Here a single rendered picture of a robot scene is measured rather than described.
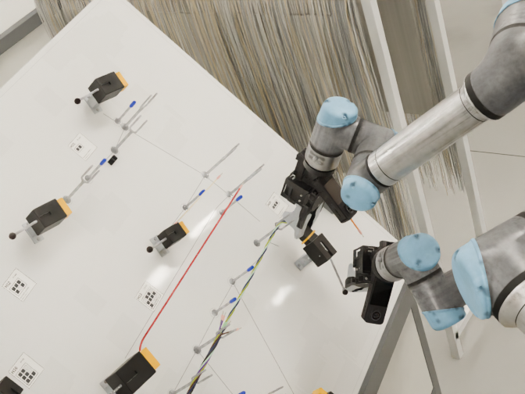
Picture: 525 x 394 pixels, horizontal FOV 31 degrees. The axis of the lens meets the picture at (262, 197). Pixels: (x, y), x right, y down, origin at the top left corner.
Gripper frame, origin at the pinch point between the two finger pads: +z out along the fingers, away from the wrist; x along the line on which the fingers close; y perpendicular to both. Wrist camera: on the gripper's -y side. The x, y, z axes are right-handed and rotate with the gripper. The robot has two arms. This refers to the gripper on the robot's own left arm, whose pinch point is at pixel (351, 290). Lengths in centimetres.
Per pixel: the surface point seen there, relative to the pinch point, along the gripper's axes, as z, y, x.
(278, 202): 8.8, 20.8, 15.5
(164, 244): -8.6, 2.9, 45.7
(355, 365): 4.3, -16.2, -3.6
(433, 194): 150, 79, -102
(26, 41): 253, 161, 70
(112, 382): -22, -27, 56
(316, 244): -2.3, 9.0, 9.9
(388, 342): 9.4, -9.3, -14.2
